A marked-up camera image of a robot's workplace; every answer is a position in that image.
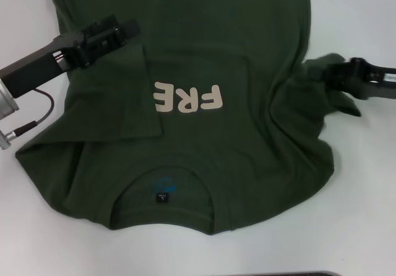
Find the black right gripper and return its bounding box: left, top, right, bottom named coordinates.
left=309, top=58, right=396, bottom=99

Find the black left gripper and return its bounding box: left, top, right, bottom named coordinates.
left=0, top=14, right=142, bottom=98

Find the dark green FREE t-shirt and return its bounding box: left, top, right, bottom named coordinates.
left=14, top=0, right=363, bottom=237

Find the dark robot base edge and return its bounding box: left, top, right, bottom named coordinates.
left=171, top=269, right=340, bottom=276

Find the left arm connector cable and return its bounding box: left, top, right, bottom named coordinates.
left=0, top=87, right=57, bottom=141

